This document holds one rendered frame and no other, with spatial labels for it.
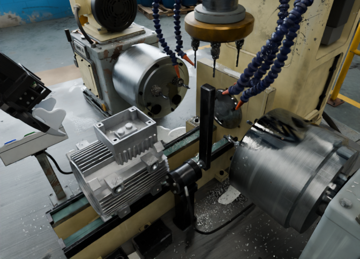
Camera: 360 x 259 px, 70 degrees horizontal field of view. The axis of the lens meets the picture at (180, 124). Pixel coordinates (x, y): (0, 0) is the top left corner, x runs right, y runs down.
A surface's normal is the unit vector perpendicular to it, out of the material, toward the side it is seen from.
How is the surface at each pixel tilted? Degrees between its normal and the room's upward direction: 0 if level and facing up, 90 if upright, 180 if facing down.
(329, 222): 90
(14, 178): 0
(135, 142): 90
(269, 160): 47
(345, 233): 90
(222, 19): 90
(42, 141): 57
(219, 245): 0
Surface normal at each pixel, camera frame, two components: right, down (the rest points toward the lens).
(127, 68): -0.58, -0.23
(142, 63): -0.39, -0.50
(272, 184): -0.71, 0.05
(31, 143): 0.52, -0.04
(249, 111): -0.77, 0.41
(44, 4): 0.50, 0.53
